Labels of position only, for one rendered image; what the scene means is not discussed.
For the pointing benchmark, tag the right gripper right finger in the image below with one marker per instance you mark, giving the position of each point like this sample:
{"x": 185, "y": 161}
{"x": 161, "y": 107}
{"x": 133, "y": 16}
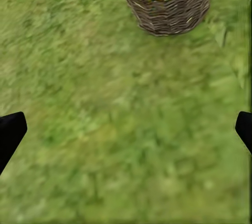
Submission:
{"x": 244, "y": 128}

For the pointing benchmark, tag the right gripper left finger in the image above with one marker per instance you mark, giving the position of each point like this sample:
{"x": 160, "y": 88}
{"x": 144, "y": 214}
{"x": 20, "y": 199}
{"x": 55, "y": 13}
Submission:
{"x": 13, "y": 128}

